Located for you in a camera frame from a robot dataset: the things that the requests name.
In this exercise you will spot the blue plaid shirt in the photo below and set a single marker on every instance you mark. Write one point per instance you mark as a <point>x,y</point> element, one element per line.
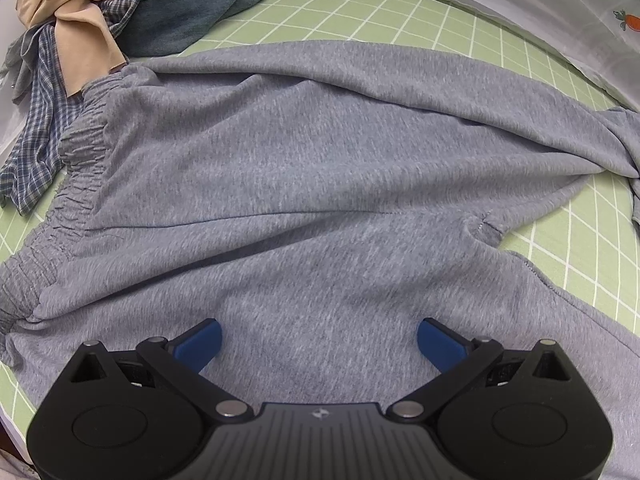
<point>37,130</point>

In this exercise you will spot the beige cloth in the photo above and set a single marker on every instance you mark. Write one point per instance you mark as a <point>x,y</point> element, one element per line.
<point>75,25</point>

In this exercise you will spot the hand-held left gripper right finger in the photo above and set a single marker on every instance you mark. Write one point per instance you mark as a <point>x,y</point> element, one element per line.
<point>439,342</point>

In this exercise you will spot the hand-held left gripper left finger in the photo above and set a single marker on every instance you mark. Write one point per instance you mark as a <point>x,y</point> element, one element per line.
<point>202,342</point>

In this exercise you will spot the grey printed sheet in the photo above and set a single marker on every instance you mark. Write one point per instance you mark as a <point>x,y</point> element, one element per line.
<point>525,5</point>

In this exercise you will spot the blue denim garment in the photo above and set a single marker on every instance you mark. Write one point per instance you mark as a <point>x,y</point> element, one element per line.
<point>185,15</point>

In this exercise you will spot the grey sweatpants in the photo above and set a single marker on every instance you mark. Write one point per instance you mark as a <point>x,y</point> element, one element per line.
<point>300,185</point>

